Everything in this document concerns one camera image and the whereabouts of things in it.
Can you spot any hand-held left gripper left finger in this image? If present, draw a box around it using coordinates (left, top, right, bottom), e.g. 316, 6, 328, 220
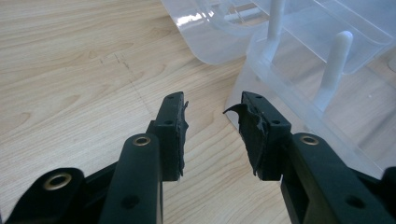
146, 91, 190, 182

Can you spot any clear plastic storage box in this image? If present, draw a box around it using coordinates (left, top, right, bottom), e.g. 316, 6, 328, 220
160, 0, 396, 180

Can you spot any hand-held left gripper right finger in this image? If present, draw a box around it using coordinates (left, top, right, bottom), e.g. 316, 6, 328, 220
222, 91, 293, 182

